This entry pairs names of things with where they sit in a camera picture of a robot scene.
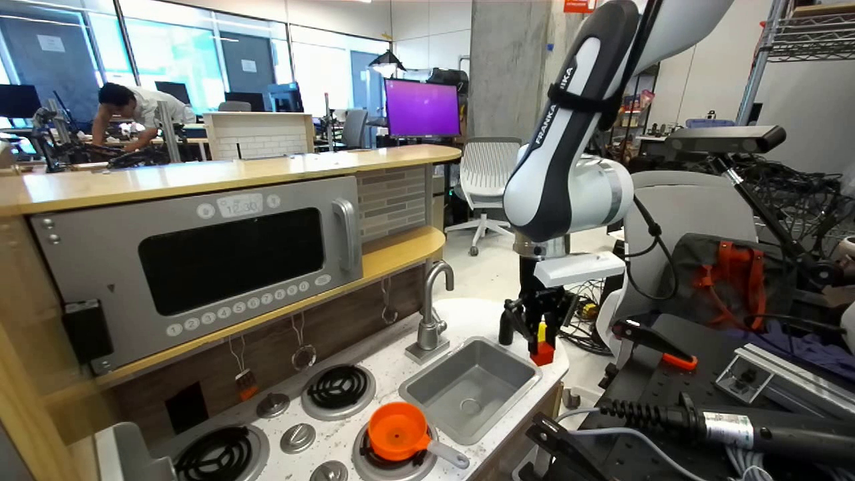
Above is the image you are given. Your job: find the orange toy block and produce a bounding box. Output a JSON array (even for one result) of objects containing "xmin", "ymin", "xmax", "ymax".
[{"xmin": 529, "ymin": 339, "xmax": 558, "ymax": 368}]

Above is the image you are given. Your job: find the black cylindrical tool silver band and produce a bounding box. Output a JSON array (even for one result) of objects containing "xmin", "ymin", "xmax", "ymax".
[{"xmin": 596, "ymin": 391, "xmax": 855, "ymax": 466}]

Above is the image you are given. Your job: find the black pendant lamp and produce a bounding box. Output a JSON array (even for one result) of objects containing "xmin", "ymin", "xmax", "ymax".
[{"xmin": 370, "ymin": 49, "xmax": 409, "ymax": 77}]

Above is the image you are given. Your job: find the black camera bar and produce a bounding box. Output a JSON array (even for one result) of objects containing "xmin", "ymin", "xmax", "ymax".
[{"xmin": 667, "ymin": 123, "xmax": 788, "ymax": 156}]

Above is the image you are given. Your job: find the grey toy faucet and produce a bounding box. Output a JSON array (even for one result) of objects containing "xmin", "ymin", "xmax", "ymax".
[{"xmin": 405, "ymin": 260, "xmax": 460, "ymax": 364}]

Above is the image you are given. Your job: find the metal hanging ring hook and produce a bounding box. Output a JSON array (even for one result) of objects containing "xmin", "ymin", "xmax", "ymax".
[
  {"xmin": 290, "ymin": 314, "xmax": 322, "ymax": 375},
  {"xmin": 378, "ymin": 275, "xmax": 405, "ymax": 327}
]

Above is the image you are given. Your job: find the wooden toy kitchen unit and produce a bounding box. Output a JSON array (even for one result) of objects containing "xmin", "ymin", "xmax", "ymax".
[{"xmin": 0, "ymin": 143, "xmax": 572, "ymax": 481}]

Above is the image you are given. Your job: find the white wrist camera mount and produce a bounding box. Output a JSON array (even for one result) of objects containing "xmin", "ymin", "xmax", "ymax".
[{"xmin": 533, "ymin": 248, "xmax": 629, "ymax": 292}]

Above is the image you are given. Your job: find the orange cable bundle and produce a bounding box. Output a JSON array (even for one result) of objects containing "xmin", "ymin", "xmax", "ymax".
[{"xmin": 692, "ymin": 239, "xmax": 773, "ymax": 334}]

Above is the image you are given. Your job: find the white mesh office chair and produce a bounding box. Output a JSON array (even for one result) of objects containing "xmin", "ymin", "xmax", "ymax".
[{"xmin": 445, "ymin": 136, "xmax": 528, "ymax": 260}]

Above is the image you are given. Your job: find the beige slatted cabinet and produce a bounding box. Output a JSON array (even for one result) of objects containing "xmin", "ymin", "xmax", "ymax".
[{"xmin": 206, "ymin": 109, "xmax": 317, "ymax": 163}]

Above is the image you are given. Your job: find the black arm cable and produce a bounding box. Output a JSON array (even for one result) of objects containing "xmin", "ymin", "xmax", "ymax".
[{"xmin": 624, "ymin": 195, "xmax": 683, "ymax": 306}]

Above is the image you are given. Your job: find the person in white shirt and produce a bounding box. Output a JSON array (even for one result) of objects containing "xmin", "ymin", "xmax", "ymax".
[{"xmin": 92, "ymin": 80, "xmax": 195, "ymax": 156}]

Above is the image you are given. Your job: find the dark cushion bag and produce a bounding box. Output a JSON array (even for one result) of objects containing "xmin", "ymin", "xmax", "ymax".
[{"xmin": 652, "ymin": 232, "xmax": 799, "ymax": 332}]

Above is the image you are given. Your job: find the grey toy microwave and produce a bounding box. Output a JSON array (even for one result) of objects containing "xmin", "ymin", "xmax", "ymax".
[{"xmin": 27, "ymin": 173, "xmax": 367, "ymax": 378}]

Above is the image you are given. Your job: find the grey stove knob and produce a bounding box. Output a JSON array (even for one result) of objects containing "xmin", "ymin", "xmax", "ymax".
[
  {"xmin": 307, "ymin": 457, "xmax": 351, "ymax": 481},
  {"xmin": 254, "ymin": 391, "xmax": 291, "ymax": 419},
  {"xmin": 279, "ymin": 422, "xmax": 318, "ymax": 455}
]

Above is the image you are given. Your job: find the orange toy pan grey handle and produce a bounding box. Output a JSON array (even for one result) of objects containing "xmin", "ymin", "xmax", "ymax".
[{"xmin": 367, "ymin": 402, "xmax": 474, "ymax": 471}]

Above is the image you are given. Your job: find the black lever handle tool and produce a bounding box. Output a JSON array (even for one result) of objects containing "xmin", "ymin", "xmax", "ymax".
[{"xmin": 525, "ymin": 415, "xmax": 619, "ymax": 481}]

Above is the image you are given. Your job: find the black coil toy burner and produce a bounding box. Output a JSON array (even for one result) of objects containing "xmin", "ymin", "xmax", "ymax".
[
  {"xmin": 301, "ymin": 362, "xmax": 378, "ymax": 422},
  {"xmin": 351, "ymin": 425, "xmax": 439, "ymax": 481},
  {"xmin": 171, "ymin": 422, "xmax": 270, "ymax": 481}
]

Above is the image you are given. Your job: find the purple screen monitor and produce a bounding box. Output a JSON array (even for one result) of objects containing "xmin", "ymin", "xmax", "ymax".
[{"xmin": 383, "ymin": 77, "xmax": 464, "ymax": 143}]

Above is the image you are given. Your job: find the grey toy sink basin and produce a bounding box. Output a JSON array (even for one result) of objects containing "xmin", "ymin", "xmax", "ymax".
[{"xmin": 399, "ymin": 334, "xmax": 542, "ymax": 450}]

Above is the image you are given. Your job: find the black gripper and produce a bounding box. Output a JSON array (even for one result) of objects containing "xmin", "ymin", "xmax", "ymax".
[{"xmin": 516, "ymin": 257, "xmax": 580, "ymax": 362}]

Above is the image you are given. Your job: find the black snack shelf rack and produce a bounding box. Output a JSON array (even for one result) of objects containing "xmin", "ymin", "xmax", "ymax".
[{"xmin": 612, "ymin": 74, "xmax": 669, "ymax": 172}]

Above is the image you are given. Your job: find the black clamp orange tip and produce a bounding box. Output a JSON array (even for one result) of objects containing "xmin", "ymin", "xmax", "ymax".
[{"xmin": 609, "ymin": 319, "xmax": 704, "ymax": 378}]

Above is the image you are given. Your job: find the small black wall box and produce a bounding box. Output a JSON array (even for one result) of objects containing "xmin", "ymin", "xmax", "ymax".
[{"xmin": 61, "ymin": 298, "xmax": 118, "ymax": 367}]

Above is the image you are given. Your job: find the black tripod leg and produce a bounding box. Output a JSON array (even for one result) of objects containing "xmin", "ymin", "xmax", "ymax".
[{"xmin": 711, "ymin": 153, "xmax": 832, "ymax": 290}]

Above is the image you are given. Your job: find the silver aluminium frame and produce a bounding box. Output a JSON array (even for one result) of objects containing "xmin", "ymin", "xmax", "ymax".
[{"xmin": 715, "ymin": 342, "xmax": 855, "ymax": 422}]

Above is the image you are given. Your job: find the white grey chair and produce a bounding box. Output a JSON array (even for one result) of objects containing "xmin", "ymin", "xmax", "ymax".
[{"xmin": 596, "ymin": 169, "xmax": 761, "ymax": 359}]

